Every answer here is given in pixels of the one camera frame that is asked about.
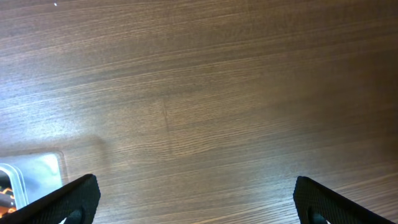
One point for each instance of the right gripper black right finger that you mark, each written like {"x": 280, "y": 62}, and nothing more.
{"x": 316, "y": 203}

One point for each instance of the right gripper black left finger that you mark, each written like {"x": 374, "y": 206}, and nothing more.
{"x": 75, "y": 202}

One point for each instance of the orange black pliers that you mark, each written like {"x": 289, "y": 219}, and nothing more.
{"x": 7, "y": 202}

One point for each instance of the clear plastic container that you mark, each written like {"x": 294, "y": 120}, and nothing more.
{"x": 32, "y": 175}

